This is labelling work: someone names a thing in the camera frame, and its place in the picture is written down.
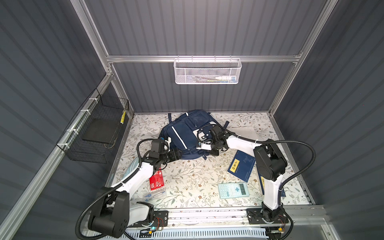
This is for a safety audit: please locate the clear plastic pen bag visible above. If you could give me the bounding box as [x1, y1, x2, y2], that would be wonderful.
[144, 190, 167, 202]

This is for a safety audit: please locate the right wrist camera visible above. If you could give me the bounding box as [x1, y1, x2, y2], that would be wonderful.
[196, 142, 212, 151]

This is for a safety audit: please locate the black wire side basket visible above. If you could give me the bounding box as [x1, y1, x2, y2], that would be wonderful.
[57, 91, 130, 164]

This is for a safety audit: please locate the yellow tag on basket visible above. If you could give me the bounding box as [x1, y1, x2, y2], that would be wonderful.
[120, 110, 126, 124]

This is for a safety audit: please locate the white Robinson Crusoe book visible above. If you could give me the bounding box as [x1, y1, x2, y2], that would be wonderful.
[229, 127, 259, 141]

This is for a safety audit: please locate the red card pack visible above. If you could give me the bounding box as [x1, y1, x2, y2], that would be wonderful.
[149, 170, 165, 191]

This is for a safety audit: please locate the white mesh wall basket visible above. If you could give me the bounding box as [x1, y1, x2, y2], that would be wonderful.
[173, 57, 242, 85]

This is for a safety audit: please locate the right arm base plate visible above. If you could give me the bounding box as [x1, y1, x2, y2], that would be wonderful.
[246, 208, 290, 225]

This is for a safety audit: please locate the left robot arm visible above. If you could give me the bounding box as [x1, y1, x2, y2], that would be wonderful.
[75, 139, 183, 240]

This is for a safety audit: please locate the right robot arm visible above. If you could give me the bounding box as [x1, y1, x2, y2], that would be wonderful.
[210, 125, 288, 224]

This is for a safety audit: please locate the aluminium mounting rail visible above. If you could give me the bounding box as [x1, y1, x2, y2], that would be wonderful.
[155, 205, 330, 228]

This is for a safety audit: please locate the black corrugated cable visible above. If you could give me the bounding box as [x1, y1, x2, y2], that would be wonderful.
[196, 123, 317, 240]
[74, 137, 164, 240]

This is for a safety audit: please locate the navy blue student backpack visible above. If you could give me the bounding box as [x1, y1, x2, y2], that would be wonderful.
[159, 110, 229, 160]

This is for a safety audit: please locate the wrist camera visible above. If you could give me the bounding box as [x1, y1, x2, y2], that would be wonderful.
[159, 138, 170, 152]
[196, 142, 212, 151]

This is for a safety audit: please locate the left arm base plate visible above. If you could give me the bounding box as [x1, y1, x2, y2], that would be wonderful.
[128, 211, 169, 228]

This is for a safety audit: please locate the white slotted cable duct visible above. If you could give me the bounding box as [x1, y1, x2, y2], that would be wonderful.
[126, 227, 269, 240]

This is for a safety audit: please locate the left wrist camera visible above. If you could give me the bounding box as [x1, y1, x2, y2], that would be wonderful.
[159, 138, 170, 152]

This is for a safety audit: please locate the left black corrugated cable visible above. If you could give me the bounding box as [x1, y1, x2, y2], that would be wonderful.
[74, 137, 164, 240]

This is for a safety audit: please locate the right black corrugated cable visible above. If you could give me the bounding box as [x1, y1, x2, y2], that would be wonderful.
[196, 123, 317, 240]

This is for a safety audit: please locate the white marker in basket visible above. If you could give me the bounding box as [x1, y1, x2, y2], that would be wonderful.
[215, 76, 237, 83]

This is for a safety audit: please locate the blue notebook with yellow label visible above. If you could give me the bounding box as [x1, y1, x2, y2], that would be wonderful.
[228, 151, 256, 183]

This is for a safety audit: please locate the light blue pouch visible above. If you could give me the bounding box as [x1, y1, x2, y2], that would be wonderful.
[122, 157, 140, 180]

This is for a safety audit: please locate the light green calculator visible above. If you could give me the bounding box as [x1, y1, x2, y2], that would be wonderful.
[218, 182, 250, 199]

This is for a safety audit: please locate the black pad in basket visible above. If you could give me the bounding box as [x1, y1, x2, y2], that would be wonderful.
[82, 119, 121, 144]

